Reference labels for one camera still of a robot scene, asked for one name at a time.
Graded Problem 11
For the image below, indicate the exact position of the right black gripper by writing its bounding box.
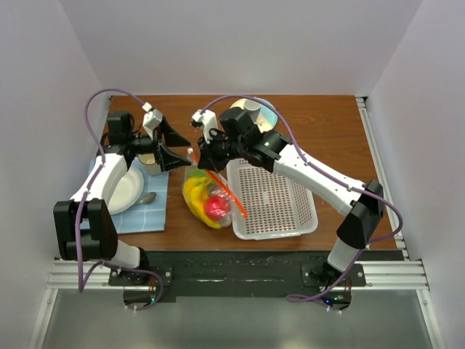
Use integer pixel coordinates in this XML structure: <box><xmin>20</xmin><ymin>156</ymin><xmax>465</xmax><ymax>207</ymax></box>
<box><xmin>198</xmin><ymin>127</ymin><xmax>246</xmax><ymax>173</ymax></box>

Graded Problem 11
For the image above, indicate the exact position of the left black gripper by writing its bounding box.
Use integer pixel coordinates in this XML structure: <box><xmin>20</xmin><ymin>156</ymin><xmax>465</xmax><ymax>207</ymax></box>
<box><xmin>127</xmin><ymin>117</ymin><xmax>191</xmax><ymax>171</ymax></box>

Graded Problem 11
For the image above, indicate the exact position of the yellow fake banana bunch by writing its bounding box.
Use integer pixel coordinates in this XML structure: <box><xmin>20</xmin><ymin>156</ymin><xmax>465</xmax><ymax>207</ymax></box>
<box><xmin>182</xmin><ymin>177</ymin><xmax>221</xmax><ymax>229</ymax></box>

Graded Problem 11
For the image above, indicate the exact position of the clear orange zip bag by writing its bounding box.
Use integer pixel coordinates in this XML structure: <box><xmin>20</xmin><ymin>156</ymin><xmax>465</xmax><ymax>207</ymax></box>
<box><xmin>182</xmin><ymin>148</ymin><xmax>248</xmax><ymax>229</ymax></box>

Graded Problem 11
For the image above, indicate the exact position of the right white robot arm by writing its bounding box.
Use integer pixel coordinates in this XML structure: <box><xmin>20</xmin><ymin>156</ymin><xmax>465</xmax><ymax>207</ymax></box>
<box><xmin>191</xmin><ymin>107</ymin><xmax>384</xmax><ymax>286</ymax></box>

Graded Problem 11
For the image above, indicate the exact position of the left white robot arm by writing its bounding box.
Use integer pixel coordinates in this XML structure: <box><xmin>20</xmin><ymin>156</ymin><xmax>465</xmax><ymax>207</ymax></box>
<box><xmin>53</xmin><ymin>109</ymin><xmax>190</xmax><ymax>285</ymax></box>

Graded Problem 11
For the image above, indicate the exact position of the green fake starfruit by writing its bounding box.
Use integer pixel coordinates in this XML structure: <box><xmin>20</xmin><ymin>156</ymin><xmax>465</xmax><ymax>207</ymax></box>
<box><xmin>187</xmin><ymin>167</ymin><xmax>211</xmax><ymax>179</ymax></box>

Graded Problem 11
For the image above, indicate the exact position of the red fake apple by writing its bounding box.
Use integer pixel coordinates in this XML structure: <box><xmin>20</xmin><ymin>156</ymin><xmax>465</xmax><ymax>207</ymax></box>
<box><xmin>203</xmin><ymin>196</ymin><xmax>230</xmax><ymax>221</ymax></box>

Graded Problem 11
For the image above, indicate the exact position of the cream enamel mug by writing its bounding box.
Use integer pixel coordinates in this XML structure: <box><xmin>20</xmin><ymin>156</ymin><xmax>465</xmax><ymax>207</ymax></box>
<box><xmin>138</xmin><ymin>153</ymin><xmax>162</xmax><ymax>177</ymax></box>

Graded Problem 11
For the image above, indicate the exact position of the metal spoon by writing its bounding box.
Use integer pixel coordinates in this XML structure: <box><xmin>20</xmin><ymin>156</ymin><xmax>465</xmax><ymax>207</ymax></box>
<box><xmin>134</xmin><ymin>191</ymin><xmax>157</xmax><ymax>205</ymax></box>

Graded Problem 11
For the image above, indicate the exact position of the white bowl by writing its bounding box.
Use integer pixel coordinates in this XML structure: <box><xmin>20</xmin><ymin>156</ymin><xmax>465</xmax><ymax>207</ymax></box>
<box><xmin>108</xmin><ymin>167</ymin><xmax>144</xmax><ymax>215</ymax></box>

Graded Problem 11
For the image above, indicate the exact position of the grey ceramic cup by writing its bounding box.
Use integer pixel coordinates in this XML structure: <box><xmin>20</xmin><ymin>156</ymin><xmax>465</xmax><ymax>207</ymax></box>
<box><xmin>243</xmin><ymin>99</ymin><xmax>261</xmax><ymax>118</ymax></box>

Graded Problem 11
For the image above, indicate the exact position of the pastel ceramic plate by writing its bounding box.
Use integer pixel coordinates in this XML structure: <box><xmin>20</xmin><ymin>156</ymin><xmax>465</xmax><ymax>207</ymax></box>
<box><xmin>230</xmin><ymin>98</ymin><xmax>278</xmax><ymax>133</ymax></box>

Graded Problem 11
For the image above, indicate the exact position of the white plastic basket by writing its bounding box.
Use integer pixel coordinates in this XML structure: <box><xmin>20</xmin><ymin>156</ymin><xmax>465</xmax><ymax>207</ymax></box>
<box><xmin>226</xmin><ymin>159</ymin><xmax>318</xmax><ymax>240</ymax></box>

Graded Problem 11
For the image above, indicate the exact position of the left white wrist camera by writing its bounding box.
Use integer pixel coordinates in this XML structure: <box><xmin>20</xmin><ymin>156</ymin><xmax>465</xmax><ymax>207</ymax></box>
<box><xmin>142</xmin><ymin>103</ymin><xmax>163</xmax><ymax>140</ymax></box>

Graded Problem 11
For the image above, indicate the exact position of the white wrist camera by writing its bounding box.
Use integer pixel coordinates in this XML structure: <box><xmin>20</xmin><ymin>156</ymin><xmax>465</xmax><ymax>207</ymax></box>
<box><xmin>142</xmin><ymin>103</ymin><xmax>163</xmax><ymax>140</ymax></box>
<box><xmin>191</xmin><ymin>109</ymin><xmax>218</xmax><ymax>144</ymax></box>

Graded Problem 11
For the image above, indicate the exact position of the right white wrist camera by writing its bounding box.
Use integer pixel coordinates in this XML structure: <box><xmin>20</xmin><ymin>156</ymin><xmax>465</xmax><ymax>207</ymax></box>
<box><xmin>191</xmin><ymin>109</ymin><xmax>218</xmax><ymax>144</ymax></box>

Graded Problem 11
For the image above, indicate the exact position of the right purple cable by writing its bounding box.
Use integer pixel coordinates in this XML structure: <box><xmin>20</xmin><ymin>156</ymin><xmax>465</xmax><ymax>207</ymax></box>
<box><xmin>201</xmin><ymin>95</ymin><xmax>403</xmax><ymax>305</ymax></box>

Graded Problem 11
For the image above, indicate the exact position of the purple cable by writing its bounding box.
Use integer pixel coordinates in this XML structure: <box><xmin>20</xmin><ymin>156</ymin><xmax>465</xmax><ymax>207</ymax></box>
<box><xmin>201</xmin><ymin>95</ymin><xmax>403</xmax><ymax>305</ymax></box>
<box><xmin>74</xmin><ymin>88</ymin><xmax>165</xmax><ymax>310</ymax></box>

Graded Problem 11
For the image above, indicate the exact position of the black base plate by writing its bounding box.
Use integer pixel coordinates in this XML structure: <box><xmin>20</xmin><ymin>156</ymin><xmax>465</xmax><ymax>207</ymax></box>
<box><xmin>86</xmin><ymin>251</ymin><xmax>403</xmax><ymax>307</ymax></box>

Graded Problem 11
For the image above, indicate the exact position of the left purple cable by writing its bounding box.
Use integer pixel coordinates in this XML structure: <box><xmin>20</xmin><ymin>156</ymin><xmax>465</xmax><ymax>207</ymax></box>
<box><xmin>74</xmin><ymin>88</ymin><xmax>165</xmax><ymax>310</ymax></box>

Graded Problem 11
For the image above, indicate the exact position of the aluminium frame rail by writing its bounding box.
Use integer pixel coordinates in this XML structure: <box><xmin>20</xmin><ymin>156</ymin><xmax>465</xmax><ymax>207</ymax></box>
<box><xmin>46</xmin><ymin>260</ymin><xmax>429</xmax><ymax>290</ymax></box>

